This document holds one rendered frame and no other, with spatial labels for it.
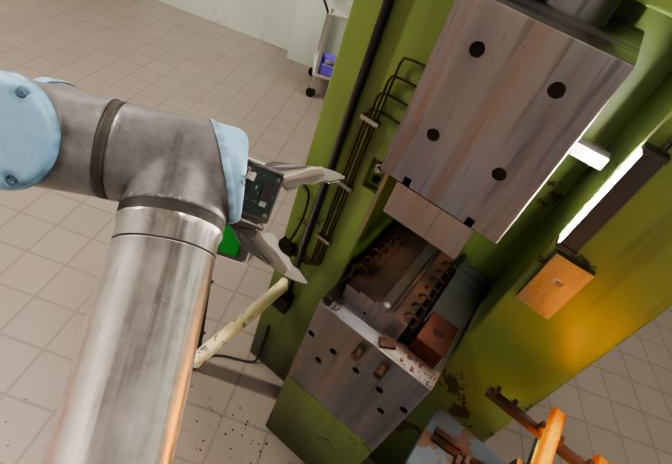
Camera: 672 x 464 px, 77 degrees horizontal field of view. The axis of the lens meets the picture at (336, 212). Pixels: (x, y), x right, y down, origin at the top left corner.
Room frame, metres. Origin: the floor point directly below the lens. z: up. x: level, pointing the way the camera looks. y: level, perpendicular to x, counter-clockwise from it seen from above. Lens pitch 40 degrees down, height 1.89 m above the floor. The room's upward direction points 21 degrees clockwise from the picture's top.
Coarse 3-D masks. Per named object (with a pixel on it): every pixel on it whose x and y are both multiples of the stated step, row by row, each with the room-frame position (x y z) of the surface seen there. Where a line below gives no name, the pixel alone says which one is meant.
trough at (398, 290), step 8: (432, 248) 1.08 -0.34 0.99; (424, 256) 1.03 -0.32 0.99; (432, 256) 1.03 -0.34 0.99; (416, 264) 0.98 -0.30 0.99; (424, 264) 0.99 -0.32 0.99; (408, 272) 0.93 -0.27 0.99; (416, 272) 0.95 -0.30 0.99; (400, 280) 0.89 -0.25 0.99; (408, 280) 0.90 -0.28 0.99; (392, 288) 0.84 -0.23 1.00; (400, 288) 0.86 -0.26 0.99; (392, 296) 0.82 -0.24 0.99; (400, 296) 0.83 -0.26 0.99; (392, 304) 0.79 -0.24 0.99
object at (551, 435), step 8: (552, 416) 0.60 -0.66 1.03; (560, 416) 0.61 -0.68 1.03; (552, 424) 0.58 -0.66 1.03; (560, 424) 0.59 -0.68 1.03; (544, 432) 0.56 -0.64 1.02; (552, 432) 0.56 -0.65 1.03; (560, 432) 0.57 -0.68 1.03; (544, 440) 0.54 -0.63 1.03; (552, 440) 0.54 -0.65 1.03; (544, 448) 0.52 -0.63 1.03; (552, 448) 0.52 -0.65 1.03; (536, 456) 0.50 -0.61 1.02; (544, 456) 0.50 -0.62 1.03; (552, 456) 0.51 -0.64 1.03
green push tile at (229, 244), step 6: (228, 228) 0.78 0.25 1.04; (228, 234) 0.78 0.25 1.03; (234, 234) 0.78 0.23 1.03; (222, 240) 0.76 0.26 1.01; (228, 240) 0.77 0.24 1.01; (234, 240) 0.77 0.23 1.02; (222, 246) 0.76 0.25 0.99; (228, 246) 0.76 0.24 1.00; (234, 246) 0.76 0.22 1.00; (228, 252) 0.75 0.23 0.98; (234, 252) 0.76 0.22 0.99
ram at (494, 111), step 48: (480, 0) 0.81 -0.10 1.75; (528, 0) 0.92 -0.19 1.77; (480, 48) 0.80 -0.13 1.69; (528, 48) 0.77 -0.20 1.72; (576, 48) 0.75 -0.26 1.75; (624, 48) 0.82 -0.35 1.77; (432, 96) 0.81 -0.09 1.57; (480, 96) 0.78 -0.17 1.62; (528, 96) 0.75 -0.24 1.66; (576, 96) 0.73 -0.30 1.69; (432, 144) 0.79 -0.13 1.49; (480, 144) 0.76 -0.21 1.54; (528, 144) 0.74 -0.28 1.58; (576, 144) 0.89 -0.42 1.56; (432, 192) 0.78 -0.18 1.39; (480, 192) 0.75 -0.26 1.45; (528, 192) 0.72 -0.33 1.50
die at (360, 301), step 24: (408, 240) 1.07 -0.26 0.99; (384, 264) 0.93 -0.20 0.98; (408, 264) 0.95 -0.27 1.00; (432, 264) 1.00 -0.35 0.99; (360, 288) 0.81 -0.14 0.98; (384, 288) 0.83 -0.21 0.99; (408, 288) 0.86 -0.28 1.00; (432, 288) 0.90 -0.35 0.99; (360, 312) 0.78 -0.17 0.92; (384, 312) 0.76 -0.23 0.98
